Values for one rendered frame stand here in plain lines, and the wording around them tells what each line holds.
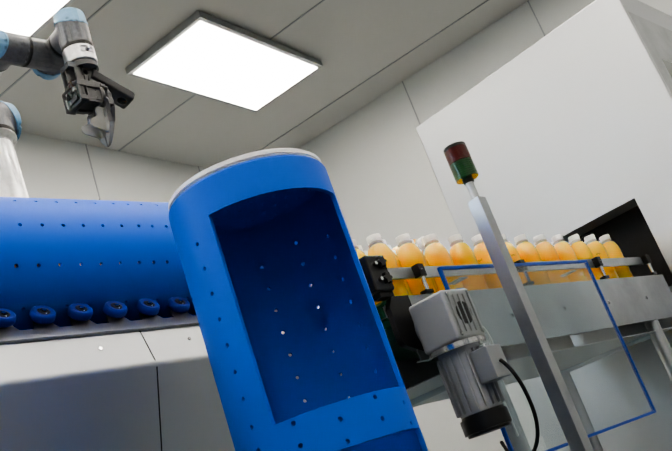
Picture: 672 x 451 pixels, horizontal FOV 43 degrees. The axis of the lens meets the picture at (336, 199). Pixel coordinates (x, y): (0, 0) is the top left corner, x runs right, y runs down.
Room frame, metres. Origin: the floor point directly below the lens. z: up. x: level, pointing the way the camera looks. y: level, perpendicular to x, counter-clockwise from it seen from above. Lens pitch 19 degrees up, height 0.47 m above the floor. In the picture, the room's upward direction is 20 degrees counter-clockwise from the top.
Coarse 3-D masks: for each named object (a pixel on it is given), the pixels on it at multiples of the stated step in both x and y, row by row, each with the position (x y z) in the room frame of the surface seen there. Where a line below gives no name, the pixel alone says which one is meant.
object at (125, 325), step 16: (112, 320) 1.56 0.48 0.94; (128, 320) 1.59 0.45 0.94; (144, 320) 1.61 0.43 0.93; (160, 320) 1.64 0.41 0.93; (176, 320) 1.66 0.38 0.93; (192, 320) 1.69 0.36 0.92; (0, 336) 1.38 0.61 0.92; (16, 336) 1.39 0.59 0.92; (32, 336) 1.41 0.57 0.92; (48, 336) 1.43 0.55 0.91; (64, 336) 1.46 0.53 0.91; (80, 336) 1.49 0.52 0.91
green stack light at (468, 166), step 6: (456, 162) 2.15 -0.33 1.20; (462, 162) 2.14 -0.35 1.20; (468, 162) 2.15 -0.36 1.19; (450, 168) 2.17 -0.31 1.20; (456, 168) 2.15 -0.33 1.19; (462, 168) 2.15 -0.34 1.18; (468, 168) 2.15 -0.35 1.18; (474, 168) 2.16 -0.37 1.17; (456, 174) 2.16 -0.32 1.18; (462, 174) 2.15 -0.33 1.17; (468, 174) 2.15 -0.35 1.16; (474, 174) 2.16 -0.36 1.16; (456, 180) 2.17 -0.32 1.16; (462, 180) 2.17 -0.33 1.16
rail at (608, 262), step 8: (472, 264) 2.36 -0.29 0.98; (480, 264) 2.39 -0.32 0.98; (592, 264) 2.91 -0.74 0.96; (608, 264) 3.01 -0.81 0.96; (616, 264) 3.05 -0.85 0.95; (624, 264) 3.10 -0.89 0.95; (632, 264) 3.16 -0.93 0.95; (640, 264) 3.21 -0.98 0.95; (392, 272) 2.07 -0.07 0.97; (400, 272) 2.10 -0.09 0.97; (408, 272) 2.12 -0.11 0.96; (432, 272) 2.20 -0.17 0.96
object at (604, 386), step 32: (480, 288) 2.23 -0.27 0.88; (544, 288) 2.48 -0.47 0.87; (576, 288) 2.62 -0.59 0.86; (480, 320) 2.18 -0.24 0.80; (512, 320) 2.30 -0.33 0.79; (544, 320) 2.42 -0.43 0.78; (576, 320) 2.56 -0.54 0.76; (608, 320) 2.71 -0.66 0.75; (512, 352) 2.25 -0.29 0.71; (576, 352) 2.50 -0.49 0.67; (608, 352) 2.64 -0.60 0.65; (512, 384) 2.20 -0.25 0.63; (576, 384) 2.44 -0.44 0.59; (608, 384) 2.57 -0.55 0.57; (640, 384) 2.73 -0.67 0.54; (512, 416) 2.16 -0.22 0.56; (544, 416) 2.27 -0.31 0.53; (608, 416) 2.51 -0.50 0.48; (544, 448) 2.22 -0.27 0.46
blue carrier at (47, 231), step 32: (0, 224) 1.38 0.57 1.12; (32, 224) 1.43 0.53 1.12; (64, 224) 1.48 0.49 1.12; (96, 224) 1.53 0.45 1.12; (128, 224) 1.59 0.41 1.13; (160, 224) 1.65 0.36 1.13; (0, 256) 1.37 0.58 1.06; (32, 256) 1.42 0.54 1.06; (64, 256) 1.47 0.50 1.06; (96, 256) 1.52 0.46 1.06; (128, 256) 1.58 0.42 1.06; (160, 256) 1.63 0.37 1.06; (0, 288) 1.39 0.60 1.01; (32, 288) 1.43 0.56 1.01; (64, 288) 1.48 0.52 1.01; (96, 288) 1.54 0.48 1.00; (128, 288) 1.59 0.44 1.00; (160, 288) 1.66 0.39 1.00; (64, 320) 1.53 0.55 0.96; (96, 320) 1.59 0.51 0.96
